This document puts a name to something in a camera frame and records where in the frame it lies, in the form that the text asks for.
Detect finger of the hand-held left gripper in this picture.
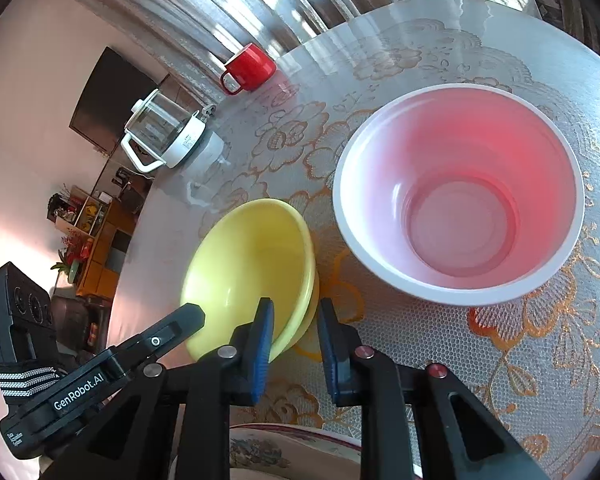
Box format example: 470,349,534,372
111,304,206,380

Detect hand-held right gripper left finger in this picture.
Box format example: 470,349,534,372
40,297,276,480

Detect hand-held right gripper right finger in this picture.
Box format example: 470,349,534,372
317,298,551,480

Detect oval plate with maroon rim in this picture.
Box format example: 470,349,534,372
229,422,365,480

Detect yellow plastic bowl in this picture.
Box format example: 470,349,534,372
180,198,321,363

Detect red plastic bowl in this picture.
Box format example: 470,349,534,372
332,85,583,306

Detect dark leather armchair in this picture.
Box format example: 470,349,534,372
50,294,112,361

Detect green potted plant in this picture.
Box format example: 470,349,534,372
51,260,79,282

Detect red flower bouquet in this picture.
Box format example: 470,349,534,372
60,232,89,262

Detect orange wooden desk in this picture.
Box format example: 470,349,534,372
75,200,148,301

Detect small wooden shelf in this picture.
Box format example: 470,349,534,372
47,183,113,236

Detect white glass electric kettle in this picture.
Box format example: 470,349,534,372
121,88,226,173

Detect black flat television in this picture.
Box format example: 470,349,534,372
70,46,160,156

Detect red mug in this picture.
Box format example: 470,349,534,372
220,43,277,95

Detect grey sheer curtain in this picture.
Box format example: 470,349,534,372
37,0,531,91
522,0,600,61

